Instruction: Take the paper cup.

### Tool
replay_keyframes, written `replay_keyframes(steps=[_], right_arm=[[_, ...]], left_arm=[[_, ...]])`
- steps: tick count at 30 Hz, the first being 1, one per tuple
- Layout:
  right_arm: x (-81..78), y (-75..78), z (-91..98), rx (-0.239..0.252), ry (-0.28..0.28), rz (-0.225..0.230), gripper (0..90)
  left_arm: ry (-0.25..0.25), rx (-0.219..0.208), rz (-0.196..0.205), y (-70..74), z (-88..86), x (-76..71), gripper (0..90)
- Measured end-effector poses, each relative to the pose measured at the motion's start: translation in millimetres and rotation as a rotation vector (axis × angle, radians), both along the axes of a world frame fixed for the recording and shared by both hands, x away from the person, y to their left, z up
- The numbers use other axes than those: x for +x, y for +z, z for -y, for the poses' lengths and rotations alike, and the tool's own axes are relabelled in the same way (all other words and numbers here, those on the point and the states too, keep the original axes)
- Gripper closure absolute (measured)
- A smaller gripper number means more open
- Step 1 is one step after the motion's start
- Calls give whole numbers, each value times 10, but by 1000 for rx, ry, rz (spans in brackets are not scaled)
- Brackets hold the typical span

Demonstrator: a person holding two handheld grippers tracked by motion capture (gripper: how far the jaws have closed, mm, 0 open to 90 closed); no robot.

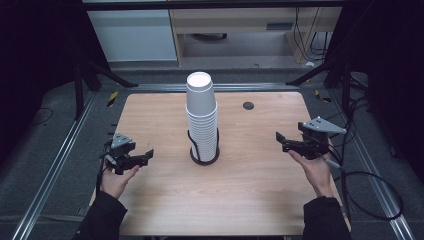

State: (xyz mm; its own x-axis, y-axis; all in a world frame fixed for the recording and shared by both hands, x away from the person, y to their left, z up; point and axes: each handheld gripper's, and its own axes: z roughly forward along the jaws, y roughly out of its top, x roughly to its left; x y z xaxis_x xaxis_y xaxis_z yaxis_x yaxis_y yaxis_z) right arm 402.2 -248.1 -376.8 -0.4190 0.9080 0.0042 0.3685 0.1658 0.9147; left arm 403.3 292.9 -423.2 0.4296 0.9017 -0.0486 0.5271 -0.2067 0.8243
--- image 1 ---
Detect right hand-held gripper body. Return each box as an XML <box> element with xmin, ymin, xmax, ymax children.
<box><xmin>297</xmin><ymin>116</ymin><xmax>348</xmax><ymax>160</ymax></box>

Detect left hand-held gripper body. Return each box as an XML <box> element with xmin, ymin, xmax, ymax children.
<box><xmin>101</xmin><ymin>132</ymin><xmax>138</xmax><ymax>175</ymax></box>

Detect white cabinet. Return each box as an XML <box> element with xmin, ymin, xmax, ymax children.
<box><xmin>87</xmin><ymin>9</ymin><xmax>178</xmax><ymax>63</ymax></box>

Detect black hanging cables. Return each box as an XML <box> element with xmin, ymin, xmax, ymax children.
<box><xmin>292</xmin><ymin>6</ymin><xmax>332</xmax><ymax>63</ymax></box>

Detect yellow black floor tape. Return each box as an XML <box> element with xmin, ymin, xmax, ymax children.
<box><xmin>106</xmin><ymin>90</ymin><xmax>120</xmax><ymax>108</ymax></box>
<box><xmin>314</xmin><ymin>89</ymin><xmax>333</xmax><ymax>104</ymax></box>

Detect metal floor rail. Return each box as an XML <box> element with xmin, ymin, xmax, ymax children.
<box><xmin>11</xmin><ymin>90</ymin><xmax>98</xmax><ymax>240</ymax></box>
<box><xmin>129</xmin><ymin>82</ymin><xmax>301</xmax><ymax>94</ymax></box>
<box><xmin>328</xmin><ymin>89</ymin><xmax>418</xmax><ymax>240</ymax></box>

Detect black curtain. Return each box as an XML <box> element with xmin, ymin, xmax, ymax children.
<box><xmin>326</xmin><ymin>0</ymin><xmax>424</xmax><ymax>183</ymax></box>
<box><xmin>0</xmin><ymin>0</ymin><xmax>111</xmax><ymax>168</ymax></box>

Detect thick black gripper cable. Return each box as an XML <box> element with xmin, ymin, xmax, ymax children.
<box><xmin>333</xmin><ymin>143</ymin><xmax>405</xmax><ymax>222</ymax></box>

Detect thin black floor cable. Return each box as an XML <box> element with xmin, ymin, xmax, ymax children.
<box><xmin>29</xmin><ymin>106</ymin><xmax>55</xmax><ymax>128</ymax></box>

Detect black cup holder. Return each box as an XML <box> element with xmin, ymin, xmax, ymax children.
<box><xmin>187</xmin><ymin>128</ymin><xmax>221</xmax><ymax>166</ymax></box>

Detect stack of white paper cups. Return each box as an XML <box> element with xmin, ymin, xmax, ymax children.
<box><xmin>185</xmin><ymin>71</ymin><xmax>219</xmax><ymax>163</ymax></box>

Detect black metal stand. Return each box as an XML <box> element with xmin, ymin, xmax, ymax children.
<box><xmin>73</xmin><ymin>59</ymin><xmax>139</xmax><ymax>121</ymax></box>
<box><xmin>285</xmin><ymin>60</ymin><xmax>369</xmax><ymax>116</ymax></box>

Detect person's right hand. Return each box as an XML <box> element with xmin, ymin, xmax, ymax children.
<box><xmin>288</xmin><ymin>150</ymin><xmax>335</xmax><ymax>198</ymax></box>

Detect grey cable plug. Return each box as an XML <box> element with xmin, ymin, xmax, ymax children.
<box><xmin>324</xmin><ymin>157</ymin><xmax>343</xmax><ymax>170</ymax></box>

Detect person's left hand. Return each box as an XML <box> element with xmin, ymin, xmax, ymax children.
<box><xmin>99</xmin><ymin>164</ymin><xmax>141</xmax><ymax>200</ymax></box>

